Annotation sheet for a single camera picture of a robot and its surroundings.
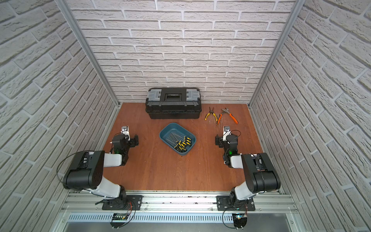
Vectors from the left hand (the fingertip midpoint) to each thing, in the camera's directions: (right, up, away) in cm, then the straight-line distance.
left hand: (129, 132), depth 94 cm
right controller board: (+66, -42, -23) cm, 81 cm away
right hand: (+66, -1, +1) cm, 66 cm away
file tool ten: (+39, -6, +3) cm, 40 cm away
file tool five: (+37, -12, -2) cm, 39 cm away
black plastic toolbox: (+29, +20, +4) cm, 36 cm away
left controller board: (+4, -42, -22) cm, 48 cm away
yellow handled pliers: (+58, +15, +21) cm, 63 cm away
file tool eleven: (+39, -5, +4) cm, 39 cm away
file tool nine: (+35, -7, +1) cm, 36 cm away
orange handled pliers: (+70, +15, +20) cm, 75 cm away
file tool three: (+33, -9, -2) cm, 34 cm away
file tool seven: (+36, -8, -1) cm, 36 cm away
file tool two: (+32, -10, -2) cm, 34 cm away
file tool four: (+29, -7, +1) cm, 30 cm away
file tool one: (+32, -8, -1) cm, 33 cm away
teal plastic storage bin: (+34, +1, +4) cm, 34 cm away
